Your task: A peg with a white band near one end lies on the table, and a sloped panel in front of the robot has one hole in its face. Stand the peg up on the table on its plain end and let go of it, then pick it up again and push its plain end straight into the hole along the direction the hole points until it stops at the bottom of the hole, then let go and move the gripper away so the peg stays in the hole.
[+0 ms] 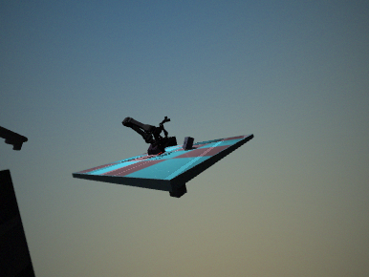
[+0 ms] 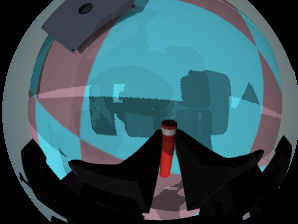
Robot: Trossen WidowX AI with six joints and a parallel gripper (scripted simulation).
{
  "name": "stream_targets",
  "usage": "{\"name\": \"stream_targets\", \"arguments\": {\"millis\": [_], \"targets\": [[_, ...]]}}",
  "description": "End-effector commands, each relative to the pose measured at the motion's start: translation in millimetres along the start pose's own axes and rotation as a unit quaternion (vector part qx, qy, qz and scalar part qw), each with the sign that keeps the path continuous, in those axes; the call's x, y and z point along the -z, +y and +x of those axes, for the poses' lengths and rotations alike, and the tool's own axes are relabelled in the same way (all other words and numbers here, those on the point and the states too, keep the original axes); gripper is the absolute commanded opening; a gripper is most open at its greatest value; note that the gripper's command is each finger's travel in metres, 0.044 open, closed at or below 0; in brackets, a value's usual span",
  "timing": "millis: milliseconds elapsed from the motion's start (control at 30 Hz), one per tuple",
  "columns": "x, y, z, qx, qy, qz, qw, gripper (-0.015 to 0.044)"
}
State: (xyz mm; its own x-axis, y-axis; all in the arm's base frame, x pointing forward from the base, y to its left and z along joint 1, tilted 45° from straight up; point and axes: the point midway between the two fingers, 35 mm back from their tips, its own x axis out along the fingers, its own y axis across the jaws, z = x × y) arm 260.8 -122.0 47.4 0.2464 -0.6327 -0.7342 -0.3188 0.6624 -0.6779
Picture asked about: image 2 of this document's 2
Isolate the dark red peg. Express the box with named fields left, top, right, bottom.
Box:
left=160, top=120, right=177, bottom=179

